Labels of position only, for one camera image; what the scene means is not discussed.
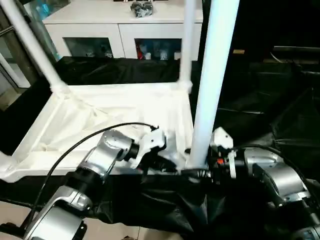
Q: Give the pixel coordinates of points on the white plastic table top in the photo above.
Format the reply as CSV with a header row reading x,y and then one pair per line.
x,y
100,107

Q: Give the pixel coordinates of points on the white plastic table leg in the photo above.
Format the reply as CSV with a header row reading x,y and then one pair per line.
x,y
3,161
30,45
187,45
215,85

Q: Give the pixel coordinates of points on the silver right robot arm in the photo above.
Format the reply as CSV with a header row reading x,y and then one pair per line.
x,y
280,177

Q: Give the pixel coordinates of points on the black plastic mat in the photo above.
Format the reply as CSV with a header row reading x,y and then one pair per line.
x,y
270,115

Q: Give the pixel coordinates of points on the small yellow label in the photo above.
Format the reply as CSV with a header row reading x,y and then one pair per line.
x,y
239,51

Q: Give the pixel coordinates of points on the dark crumpled bundle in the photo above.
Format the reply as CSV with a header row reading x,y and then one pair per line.
x,y
142,9

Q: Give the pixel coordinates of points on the white cabinet with glass doors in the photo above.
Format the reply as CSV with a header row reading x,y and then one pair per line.
x,y
90,12

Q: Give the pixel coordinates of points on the grey metal stand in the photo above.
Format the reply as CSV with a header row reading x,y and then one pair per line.
x,y
15,40

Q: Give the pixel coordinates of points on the light blue plastic film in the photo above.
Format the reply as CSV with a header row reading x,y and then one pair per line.
x,y
42,12

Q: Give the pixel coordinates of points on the black bench with silver rail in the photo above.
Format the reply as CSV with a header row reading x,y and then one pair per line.
x,y
300,57

